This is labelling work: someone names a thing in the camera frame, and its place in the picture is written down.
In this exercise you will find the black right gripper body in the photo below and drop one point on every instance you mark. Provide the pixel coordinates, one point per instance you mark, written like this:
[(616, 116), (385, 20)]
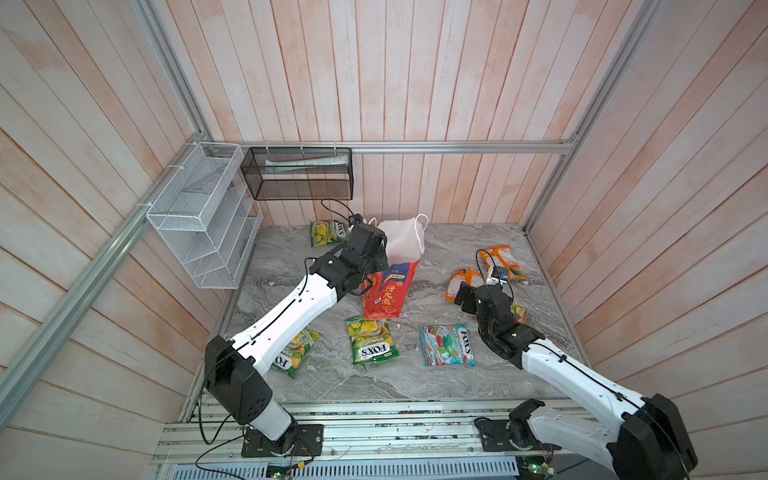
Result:
[(469, 304)]

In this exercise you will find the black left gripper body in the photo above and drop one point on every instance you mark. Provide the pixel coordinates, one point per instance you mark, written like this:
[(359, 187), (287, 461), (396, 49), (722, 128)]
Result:
[(377, 263)]

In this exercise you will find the red paper bag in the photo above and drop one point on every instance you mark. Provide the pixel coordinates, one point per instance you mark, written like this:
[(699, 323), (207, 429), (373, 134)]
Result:
[(404, 250)]

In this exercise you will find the teal red Fox's candy bag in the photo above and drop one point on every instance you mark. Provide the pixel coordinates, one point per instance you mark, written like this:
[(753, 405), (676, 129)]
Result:
[(446, 345)]

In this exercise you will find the orange Fox's fruit candy bag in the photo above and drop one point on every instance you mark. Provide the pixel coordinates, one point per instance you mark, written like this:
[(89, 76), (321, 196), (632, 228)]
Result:
[(472, 278)]

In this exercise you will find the orange mango snack bag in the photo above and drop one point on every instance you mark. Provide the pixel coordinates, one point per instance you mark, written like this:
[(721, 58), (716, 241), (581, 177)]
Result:
[(501, 265)]

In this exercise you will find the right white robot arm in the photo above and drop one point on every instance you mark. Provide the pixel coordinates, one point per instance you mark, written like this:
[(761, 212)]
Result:
[(634, 436)]

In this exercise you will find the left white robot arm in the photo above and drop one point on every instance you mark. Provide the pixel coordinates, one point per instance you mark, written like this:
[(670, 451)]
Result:
[(234, 368)]

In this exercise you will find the green Fox's candy bag rear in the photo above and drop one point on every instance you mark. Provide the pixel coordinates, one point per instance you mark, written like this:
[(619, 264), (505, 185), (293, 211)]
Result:
[(327, 232)]

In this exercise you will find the green fox's candy bag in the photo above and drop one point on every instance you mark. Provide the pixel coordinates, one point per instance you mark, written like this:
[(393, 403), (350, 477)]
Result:
[(327, 232), (292, 355), (371, 340)]

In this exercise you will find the green Fox's candy bag centre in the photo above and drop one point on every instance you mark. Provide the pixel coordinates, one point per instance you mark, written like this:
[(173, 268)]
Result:
[(371, 340)]

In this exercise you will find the green Fox's candy bag left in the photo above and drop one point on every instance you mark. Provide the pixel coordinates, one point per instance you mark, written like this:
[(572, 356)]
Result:
[(292, 355)]

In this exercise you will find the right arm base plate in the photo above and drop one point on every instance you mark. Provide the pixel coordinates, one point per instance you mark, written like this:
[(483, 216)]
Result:
[(508, 436)]

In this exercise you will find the black wire mesh basket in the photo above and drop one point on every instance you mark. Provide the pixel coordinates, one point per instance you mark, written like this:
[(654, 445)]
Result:
[(299, 173)]

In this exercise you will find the white wire mesh shelf rack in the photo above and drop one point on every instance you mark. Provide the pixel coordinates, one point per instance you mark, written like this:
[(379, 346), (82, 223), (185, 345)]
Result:
[(206, 216)]

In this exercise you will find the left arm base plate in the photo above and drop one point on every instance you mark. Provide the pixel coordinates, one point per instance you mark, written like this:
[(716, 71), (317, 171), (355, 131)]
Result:
[(299, 440)]

